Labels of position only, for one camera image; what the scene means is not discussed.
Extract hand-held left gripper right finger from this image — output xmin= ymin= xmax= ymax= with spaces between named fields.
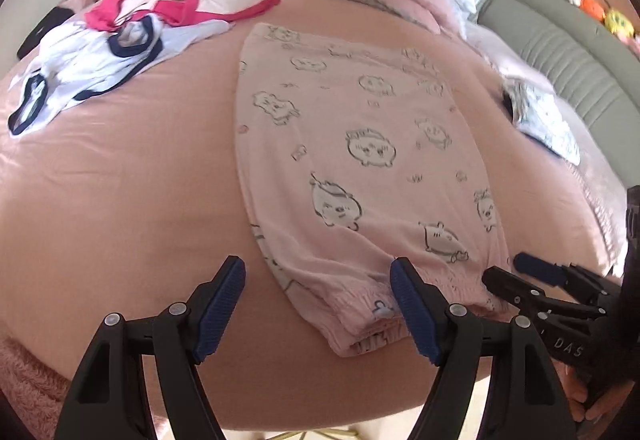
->
xmin=390 ymin=257 xmax=583 ymax=440

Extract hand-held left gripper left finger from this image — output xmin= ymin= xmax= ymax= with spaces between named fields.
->
xmin=52 ymin=255 xmax=247 ymax=440

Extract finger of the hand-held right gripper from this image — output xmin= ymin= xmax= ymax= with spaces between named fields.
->
xmin=514 ymin=251 xmax=623 ymax=303
xmin=482 ymin=267 xmax=608 ymax=321

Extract pink bear print pants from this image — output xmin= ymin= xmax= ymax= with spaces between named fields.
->
xmin=234 ymin=23 xmax=513 ymax=358

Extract person's right hand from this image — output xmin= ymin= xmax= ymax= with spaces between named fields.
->
xmin=561 ymin=364 xmax=637 ymax=427

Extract pale pink pillow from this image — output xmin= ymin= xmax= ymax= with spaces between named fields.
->
xmin=465 ymin=25 xmax=631 ymax=271

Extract folded white blue printed garment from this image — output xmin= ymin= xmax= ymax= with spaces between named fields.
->
xmin=500 ymin=78 xmax=581 ymax=166

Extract grey padded headboard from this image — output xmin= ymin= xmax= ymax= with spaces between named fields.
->
xmin=477 ymin=0 xmax=640 ymax=201

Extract yellow plush toy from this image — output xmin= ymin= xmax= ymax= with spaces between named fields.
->
xmin=602 ymin=6 xmax=635 ymax=38

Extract white garment with navy trim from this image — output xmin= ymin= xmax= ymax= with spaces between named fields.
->
xmin=7 ymin=15 xmax=231 ymax=136

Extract black flat object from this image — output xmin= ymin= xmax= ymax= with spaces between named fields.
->
xmin=17 ymin=5 xmax=76 ymax=61

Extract gold wire stool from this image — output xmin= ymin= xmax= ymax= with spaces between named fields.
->
xmin=320 ymin=425 xmax=361 ymax=440

